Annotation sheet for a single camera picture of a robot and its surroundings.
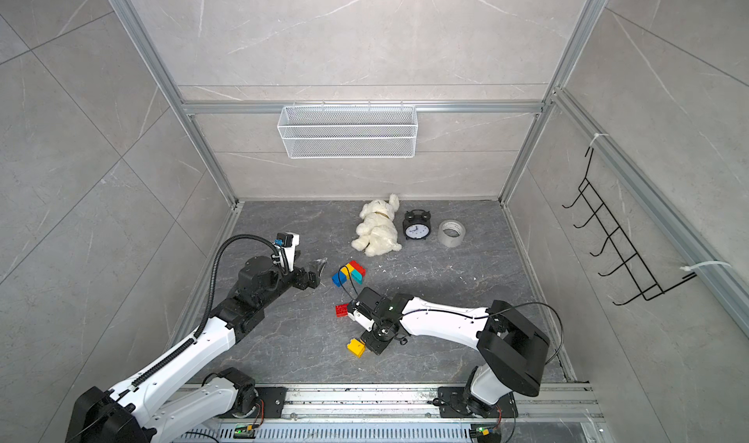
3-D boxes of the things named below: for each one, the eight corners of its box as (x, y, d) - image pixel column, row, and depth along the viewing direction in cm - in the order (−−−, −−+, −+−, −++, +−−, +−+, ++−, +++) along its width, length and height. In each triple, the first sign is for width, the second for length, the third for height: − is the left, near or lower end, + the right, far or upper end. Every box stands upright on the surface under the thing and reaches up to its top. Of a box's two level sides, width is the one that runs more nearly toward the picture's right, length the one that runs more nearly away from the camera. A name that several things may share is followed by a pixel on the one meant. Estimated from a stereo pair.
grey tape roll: (439, 246, 108) (441, 239, 105) (436, 225, 114) (438, 219, 111) (465, 246, 108) (468, 239, 105) (460, 225, 114) (463, 219, 111)
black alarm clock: (403, 239, 109) (404, 221, 100) (402, 228, 112) (404, 209, 104) (427, 239, 109) (431, 221, 100) (426, 228, 112) (430, 209, 104)
